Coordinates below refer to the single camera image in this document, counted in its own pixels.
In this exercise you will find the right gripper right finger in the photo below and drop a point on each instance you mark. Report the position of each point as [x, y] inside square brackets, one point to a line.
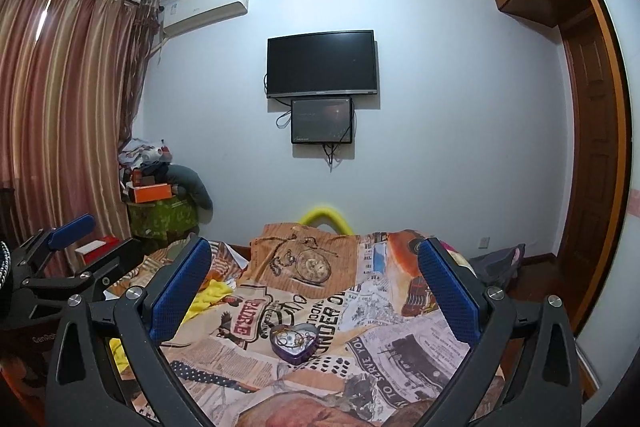
[544, 388]

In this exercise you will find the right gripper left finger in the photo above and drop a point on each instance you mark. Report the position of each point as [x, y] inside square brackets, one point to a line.
[83, 386]

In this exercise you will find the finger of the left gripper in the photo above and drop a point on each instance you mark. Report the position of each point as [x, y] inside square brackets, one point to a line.
[62, 237]

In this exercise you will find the red and white box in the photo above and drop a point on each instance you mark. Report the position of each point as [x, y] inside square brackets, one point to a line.
[96, 249]

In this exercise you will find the dark clothes pile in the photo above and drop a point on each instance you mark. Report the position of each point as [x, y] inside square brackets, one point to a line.
[499, 268]

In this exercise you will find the orange box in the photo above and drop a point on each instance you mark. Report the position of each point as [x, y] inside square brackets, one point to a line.
[149, 193]

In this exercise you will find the green patterned covered stand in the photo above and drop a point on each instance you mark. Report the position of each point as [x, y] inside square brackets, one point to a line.
[157, 220]

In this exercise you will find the yellow cloth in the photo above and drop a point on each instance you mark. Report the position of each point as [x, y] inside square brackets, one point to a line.
[211, 293]

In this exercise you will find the striped brown curtain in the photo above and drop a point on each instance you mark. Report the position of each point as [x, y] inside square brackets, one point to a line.
[72, 73]

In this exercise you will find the newspaper print bed cover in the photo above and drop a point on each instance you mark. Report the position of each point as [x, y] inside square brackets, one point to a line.
[385, 353]

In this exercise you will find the purple heart-shaped tin box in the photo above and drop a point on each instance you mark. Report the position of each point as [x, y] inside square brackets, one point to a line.
[294, 344]

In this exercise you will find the brown wooden door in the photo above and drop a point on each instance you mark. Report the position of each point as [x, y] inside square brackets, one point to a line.
[602, 145]

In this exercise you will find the white air conditioner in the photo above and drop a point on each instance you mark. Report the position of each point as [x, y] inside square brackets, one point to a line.
[181, 16]

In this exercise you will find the small black wall screen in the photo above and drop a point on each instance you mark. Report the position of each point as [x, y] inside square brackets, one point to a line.
[322, 121]

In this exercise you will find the black wall television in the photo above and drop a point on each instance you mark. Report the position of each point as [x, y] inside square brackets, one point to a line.
[322, 63]

